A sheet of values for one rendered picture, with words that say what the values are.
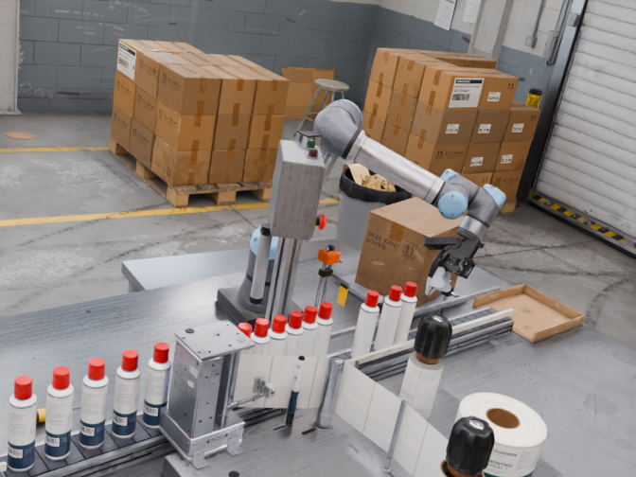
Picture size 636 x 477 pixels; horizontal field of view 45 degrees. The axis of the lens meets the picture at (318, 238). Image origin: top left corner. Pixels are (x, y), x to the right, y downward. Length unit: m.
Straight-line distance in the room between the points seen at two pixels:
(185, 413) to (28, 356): 0.59
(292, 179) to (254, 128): 3.72
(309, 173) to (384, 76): 4.24
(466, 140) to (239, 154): 1.66
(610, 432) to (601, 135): 4.41
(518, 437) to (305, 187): 0.73
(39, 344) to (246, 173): 3.58
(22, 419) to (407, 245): 1.38
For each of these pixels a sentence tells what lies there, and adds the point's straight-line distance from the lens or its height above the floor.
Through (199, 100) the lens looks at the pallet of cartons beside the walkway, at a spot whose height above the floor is 0.74.
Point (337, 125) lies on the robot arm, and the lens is 2.13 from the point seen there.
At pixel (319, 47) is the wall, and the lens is 8.39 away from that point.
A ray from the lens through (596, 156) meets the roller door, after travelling 6.57.
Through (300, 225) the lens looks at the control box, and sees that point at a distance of 1.81.
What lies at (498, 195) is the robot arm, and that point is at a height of 1.35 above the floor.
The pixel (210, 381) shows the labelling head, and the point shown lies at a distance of 1.63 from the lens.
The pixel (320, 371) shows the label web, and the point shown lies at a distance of 1.83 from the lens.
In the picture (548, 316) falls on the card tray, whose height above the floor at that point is 0.83.
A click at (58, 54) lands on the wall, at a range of 7.23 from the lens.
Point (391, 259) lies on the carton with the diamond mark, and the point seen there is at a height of 0.99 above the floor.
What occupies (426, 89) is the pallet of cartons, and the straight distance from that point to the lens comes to 5.65.
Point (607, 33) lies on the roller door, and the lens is 6.58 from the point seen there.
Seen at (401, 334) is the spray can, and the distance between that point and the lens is 2.26.
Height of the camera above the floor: 1.99
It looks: 22 degrees down
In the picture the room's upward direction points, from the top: 11 degrees clockwise
